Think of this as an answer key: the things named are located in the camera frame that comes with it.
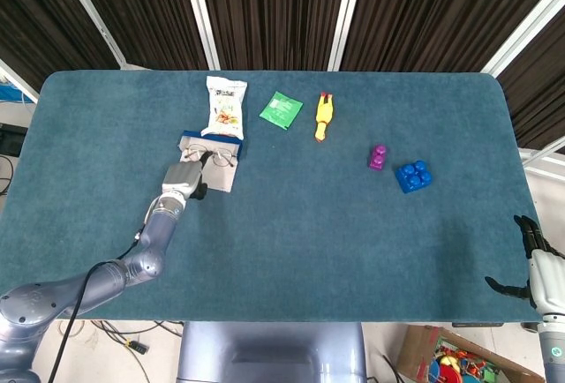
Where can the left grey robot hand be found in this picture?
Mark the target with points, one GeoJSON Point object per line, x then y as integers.
{"type": "Point", "coordinates": [182, 177]}

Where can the dark brown curtain panel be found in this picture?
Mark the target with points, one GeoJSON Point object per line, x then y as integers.
{"type": "Point", "coordinates": [273, 12]}
{"type": "Point", "coordinates": [145, 12]}
{"type": "Point", "coordinates": [540, 92]}
{"type": "Point", "coordinates": [432, 12]}
{"type": "Point", "coordinates": [35, 17]}

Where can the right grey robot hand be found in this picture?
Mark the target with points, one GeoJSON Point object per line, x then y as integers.
{"type": "Point", "coordinates": [547, 281]}

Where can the yellow rubber chicken toy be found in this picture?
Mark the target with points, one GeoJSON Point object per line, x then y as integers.
{"type": "Point", "coordinates": [324, 114]}

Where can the white frame post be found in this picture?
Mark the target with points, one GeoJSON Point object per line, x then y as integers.
{"type": "Point", "coordinates": [525, 30]}
{"type": "Point", "coordinates": [199, 12]}
{"type": "Point", "coordinates": [543, 158]}
{"type": "Point", "coordinates": [92, 17]}
{"type": "Point", "coordinates": [20, 80]}
{"type": "Point", "coordinates": [345, 12]}

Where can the black equipment box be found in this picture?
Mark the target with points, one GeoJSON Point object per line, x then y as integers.
{"type": "Point", "coordinates": [11, 140]}

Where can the white snack bag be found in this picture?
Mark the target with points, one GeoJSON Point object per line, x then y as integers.
{"type": "Point", "coordinates": [226, 107]}

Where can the black power adapter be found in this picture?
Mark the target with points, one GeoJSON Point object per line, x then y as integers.
{"type": "Point", "coordinates": [139, 348]}

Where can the purple two-stud building block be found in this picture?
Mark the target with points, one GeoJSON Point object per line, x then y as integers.
{"type": "Point", "coordinates": [378, 160]}

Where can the dark-framed eyeglasses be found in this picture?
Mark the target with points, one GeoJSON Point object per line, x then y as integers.
{"type": "Point", "coordinates": [220, 158]}

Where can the blue-grey robot torso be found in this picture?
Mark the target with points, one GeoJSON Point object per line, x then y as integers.
{"type": "Point", "coordinates": [271, 352]}

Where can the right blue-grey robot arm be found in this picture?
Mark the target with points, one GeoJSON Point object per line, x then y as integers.
{"type": "Point", "coordinates": [554, 347]}

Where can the blue cardboard glasses box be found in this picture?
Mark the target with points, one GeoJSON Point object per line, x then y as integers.
{"type": "Point", "coordinates": [220, 177]}

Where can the cardboard box of toys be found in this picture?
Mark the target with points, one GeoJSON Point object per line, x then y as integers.
{"type": "Point", "coordinates": [419, 347]}

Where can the green foil sachet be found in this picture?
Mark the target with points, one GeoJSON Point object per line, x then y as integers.
{"type": "Point", "coordinates": [281, 109]}

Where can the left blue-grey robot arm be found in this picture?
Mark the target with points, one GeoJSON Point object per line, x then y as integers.
{"type": "Point", "coordinates": [44, 299]}

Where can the blue felt table cover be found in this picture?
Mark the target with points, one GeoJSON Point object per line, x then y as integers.
{"type": "Point", "coordinates": [287, 242]}

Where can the blue four-stud building block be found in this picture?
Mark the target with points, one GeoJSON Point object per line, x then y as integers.
{"type": "Point", "coordinates": [413, 177]}

